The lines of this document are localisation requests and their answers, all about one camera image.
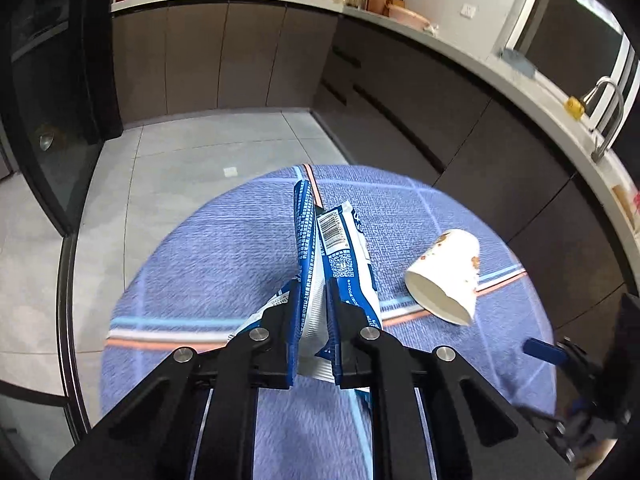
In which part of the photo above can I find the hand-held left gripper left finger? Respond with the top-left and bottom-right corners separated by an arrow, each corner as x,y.
50,280 -> 303,480

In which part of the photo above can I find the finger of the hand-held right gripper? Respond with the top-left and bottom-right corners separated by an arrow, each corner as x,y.
522,337 -> 608,397
547,396 -> 608,461

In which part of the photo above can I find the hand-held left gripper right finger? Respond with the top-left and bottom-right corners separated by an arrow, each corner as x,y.
325,280 -> 576,480

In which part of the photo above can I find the blue and white snack wrapper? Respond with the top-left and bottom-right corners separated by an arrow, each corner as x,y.
227,178 -> 385,413

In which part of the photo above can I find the person's right forearm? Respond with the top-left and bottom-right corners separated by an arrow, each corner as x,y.
580,437 -> 621,475

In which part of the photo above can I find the round blue striped mat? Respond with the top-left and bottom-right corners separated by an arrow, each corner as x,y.
100,162 -> 558,480

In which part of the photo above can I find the white printed paper cup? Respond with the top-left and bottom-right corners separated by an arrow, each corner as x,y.
404,229 -> 482,326

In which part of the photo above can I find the small wooden board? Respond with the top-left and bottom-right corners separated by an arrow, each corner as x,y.
612,185 -> 637,222

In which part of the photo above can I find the steel kitchen faucet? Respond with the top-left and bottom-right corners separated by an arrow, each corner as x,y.
580,76 -> 626,163

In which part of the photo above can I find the row of brown cabinet doors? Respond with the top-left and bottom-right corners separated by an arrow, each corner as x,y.
111,2 -> 626,331

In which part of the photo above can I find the blue dish cloth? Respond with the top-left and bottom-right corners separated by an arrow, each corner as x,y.
500,48 -> 536,78

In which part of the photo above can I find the white kitchen countertop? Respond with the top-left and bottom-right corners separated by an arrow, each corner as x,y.
110,0 -> 640,241

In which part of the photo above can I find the kitchen window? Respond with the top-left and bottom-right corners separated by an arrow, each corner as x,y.
505,0 -> 640,111

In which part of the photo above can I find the pink pot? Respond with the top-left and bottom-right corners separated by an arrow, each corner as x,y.
387,2 -> 431,28

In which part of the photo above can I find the black glass door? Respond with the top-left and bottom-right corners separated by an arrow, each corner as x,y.
0,0 -> 123,238

